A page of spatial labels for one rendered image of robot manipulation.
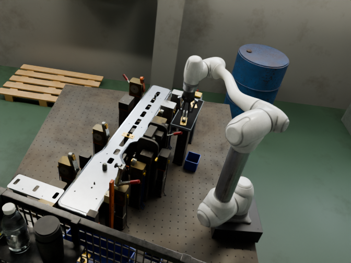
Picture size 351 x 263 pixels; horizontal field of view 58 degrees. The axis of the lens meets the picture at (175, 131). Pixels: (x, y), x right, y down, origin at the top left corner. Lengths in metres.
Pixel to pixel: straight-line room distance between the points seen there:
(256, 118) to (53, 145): 1.64
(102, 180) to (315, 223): 2.23
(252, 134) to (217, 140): 1.36
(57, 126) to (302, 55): 3.28
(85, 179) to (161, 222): 0.56
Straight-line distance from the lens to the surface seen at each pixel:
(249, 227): 2.08
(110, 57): 4.54
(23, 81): 4.53
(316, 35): 4.62
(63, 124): 2.77
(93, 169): 1.96
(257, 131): 1.42
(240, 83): 3.85
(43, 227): 1.00
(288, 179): 3.71
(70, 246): 1.17
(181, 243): 2.04
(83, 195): 1.83
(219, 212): 1.79
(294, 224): 3.33
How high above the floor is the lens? 2.42
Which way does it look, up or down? 39 degrees down
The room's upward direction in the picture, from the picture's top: 10 degrees clockwise
